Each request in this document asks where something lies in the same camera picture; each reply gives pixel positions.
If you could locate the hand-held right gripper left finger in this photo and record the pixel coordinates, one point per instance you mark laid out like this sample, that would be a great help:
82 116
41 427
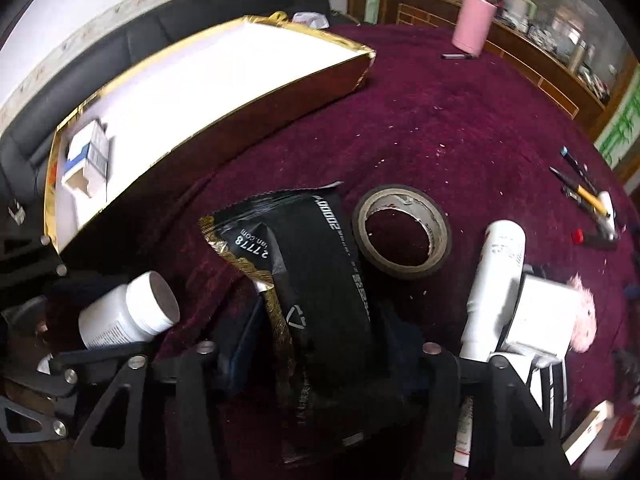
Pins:
235 365

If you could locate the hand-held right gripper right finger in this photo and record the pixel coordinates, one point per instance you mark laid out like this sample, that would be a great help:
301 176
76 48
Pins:
407 365

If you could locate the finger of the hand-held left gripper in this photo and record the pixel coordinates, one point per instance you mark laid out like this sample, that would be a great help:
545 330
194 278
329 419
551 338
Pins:
47 255
75 365

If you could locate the white pill bottle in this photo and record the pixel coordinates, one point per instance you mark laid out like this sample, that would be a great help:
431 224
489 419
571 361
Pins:
117 317

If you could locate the dark tape roll pale core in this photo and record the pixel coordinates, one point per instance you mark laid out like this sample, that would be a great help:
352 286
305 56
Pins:
400 269

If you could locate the black foil packet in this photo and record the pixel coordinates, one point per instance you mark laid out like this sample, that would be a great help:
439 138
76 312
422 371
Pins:
315 285

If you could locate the small white carton box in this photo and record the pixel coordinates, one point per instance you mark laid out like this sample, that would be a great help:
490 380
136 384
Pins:
542 317

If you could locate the gold-rimmed white tray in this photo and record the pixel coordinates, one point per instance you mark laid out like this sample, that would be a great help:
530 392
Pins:
225 90

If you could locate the white red printed tube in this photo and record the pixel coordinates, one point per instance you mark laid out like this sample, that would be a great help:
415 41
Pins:
462 435

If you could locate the blue white medicine box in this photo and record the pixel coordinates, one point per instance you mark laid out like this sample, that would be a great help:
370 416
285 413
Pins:
92 152

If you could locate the black white striped object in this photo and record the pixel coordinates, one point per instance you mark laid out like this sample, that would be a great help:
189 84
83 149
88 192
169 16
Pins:
547 390

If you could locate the pink fluffy puff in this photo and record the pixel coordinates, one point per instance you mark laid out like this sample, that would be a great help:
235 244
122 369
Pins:
582 320

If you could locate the yellow black pen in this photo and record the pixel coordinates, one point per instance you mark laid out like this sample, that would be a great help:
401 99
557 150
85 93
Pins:
585 195

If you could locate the small white plastic piece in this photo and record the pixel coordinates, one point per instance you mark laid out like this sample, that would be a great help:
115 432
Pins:
606 207

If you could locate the black leather sofa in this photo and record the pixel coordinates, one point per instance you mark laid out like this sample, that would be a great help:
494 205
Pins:
165 20

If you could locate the long black marker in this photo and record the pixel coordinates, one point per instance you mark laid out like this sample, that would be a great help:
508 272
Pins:
572 160

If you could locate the yellow plastic bag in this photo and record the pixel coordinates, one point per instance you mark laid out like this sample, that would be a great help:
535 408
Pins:
277 16

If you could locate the pink thermos bottle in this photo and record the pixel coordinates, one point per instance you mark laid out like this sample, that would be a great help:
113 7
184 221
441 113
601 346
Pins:
472 22

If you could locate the white plastic bag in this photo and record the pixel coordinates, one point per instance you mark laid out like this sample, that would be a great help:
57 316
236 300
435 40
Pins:
310 19

